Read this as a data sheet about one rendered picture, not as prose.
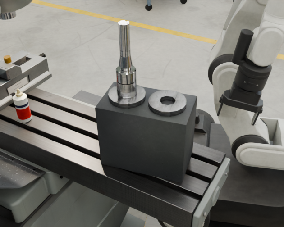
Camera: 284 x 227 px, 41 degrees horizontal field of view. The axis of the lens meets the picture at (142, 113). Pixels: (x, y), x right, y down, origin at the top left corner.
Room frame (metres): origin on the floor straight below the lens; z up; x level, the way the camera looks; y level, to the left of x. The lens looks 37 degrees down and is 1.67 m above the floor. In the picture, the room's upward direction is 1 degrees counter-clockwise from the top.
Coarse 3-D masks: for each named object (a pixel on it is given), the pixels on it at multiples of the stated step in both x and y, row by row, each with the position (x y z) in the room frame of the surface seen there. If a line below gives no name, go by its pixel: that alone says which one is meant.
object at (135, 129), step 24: (144, 96) 0.73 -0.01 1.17; (168, 96) 0.73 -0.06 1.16; (192, 96) 0.75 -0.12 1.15; (96, 120) 0.71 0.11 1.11; (120, 120) 0.69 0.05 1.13; (144, 120) 0.67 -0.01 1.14; (168, 120) 0.66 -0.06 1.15; (192, 120) 0.71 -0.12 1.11; (120, 144) 0.69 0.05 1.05; (144, 144) 0.67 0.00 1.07; (168, 144) 0.65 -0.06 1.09; (192, 144) 0.74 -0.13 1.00; (144, 168) 0.67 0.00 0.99; (168, 168) 0.65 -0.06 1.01
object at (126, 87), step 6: (120, 78) 0.73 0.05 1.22; (126, 78) 0.72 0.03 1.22; (132, 78) 0.73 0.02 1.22; (120, 84) 0.73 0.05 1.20; (126, 84) 0.72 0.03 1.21; (132, 84) 0.73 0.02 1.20; (120, 90) 0.73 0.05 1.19; (126, 90) 0.72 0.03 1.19; (132, 90) 0.73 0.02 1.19; (120, 96) 0.73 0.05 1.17; (126, 96) 0.72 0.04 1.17; (132, 96) 0.73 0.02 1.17
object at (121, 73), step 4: (116, 68) 0.75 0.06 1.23; (120, 68) 0.75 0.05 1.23; (132, 68) 0.75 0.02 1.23; (116, 72) 0.74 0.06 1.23; (120, 72) 0.73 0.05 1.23; (124, 72) 0.73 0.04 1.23; (128, 72) 0.73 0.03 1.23; (132, 72) 0.73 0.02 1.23; (120, 76) 0.73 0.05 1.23; (124, 76) 0.72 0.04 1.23; (128, 76) 0.72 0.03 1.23; (132, 76) 0.73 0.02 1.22
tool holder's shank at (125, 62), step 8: (120, 24) 0.74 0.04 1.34; (128, 24) 0.74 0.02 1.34; (120, 32) 0.74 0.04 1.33; (128, 32) 0.74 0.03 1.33; (120, 40) 0.74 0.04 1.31; (128, 40) 0.74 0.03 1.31; (120, 48) 0.74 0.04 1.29; (128, 48) 0.74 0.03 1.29; (120, 56) 0.74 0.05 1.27; (128, 56) 0.74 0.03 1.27; (120, 64) 0.74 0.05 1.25; (128, 64) 0.73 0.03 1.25
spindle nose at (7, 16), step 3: (12, 12) 0.94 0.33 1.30; (15, 12) 0.95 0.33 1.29; (0, 15) 0.93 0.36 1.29; (3, 15) 0.92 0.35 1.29; (6, 15) 0.93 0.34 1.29; (9, 15) 0.93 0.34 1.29; (12, 15) 0.93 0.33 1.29; (15, 15) 0.94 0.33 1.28; (0, 18) 0.93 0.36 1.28; (3, 18) 0.92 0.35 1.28; (6, 18) 0.92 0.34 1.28; (9, 18) 0.93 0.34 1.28
